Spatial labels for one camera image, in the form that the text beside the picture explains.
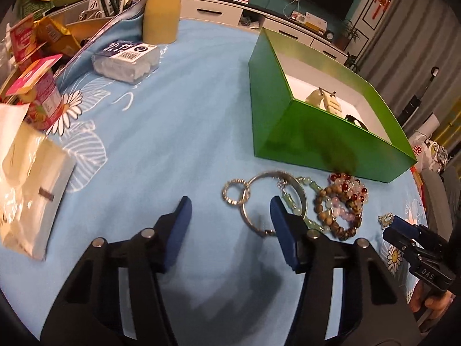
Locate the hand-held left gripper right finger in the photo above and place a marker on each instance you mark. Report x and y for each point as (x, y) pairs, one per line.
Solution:
(284, 230)

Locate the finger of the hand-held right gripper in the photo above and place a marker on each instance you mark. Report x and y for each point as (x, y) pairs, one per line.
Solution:
(396, 241)
(405, 225)

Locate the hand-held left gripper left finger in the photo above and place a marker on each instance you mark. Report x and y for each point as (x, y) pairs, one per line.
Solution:
(182, 223)

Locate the small gold ornament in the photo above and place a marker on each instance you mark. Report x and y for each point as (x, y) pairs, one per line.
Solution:
(386, 219)

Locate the silver bangle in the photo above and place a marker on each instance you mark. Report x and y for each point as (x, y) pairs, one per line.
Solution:
(300, 193)

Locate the green cardboard box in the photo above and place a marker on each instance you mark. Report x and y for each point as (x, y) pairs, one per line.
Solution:
(306, 140)

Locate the person's right hand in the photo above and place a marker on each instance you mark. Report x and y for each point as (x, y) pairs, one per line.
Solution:
(437, 304)

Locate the white plastic bag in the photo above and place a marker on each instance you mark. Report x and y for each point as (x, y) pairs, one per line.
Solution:
(430, 151)

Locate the white tissue packet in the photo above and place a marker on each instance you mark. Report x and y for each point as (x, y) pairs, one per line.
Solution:
(32, 187)

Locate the clear cotton swab box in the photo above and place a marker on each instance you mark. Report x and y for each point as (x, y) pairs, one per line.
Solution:
(124, 68)

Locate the potted plant on floor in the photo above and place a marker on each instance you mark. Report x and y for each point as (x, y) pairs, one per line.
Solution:
(353, 63)

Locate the grey curtain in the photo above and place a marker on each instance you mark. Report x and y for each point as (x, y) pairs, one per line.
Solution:
(407, 43)

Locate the pink lidded yogurt cup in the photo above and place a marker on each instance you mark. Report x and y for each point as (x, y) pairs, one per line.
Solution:
(43, 93)

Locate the potted plant on cabinet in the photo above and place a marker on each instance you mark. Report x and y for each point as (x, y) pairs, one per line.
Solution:
(349, 34)

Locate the small black alarm clock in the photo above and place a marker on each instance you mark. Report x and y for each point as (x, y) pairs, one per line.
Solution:
(330, 36)

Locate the white desk calendar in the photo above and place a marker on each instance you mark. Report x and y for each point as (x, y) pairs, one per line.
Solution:
(316, 23)

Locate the yellow bottle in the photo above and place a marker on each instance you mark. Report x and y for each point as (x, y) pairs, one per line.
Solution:
(162, 14)

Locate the white TV cabinet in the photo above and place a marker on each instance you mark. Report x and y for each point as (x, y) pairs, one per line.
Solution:
(212, 12)

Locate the yellow snack bag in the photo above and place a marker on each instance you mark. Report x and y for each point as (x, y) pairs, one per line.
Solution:
(57, 36)

